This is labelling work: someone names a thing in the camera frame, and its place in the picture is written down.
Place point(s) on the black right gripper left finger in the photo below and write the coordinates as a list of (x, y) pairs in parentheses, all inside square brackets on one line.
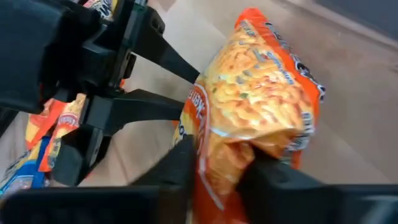
[(177, 174)]

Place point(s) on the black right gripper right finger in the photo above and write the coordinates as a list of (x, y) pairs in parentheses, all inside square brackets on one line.
[(280, 193)]

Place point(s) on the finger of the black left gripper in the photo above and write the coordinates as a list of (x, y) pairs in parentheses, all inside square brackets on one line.
[(136, 107), (164, 49)]

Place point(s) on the blue Maruchan noodle pack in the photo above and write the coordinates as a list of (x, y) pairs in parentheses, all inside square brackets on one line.
[(18, 177)]

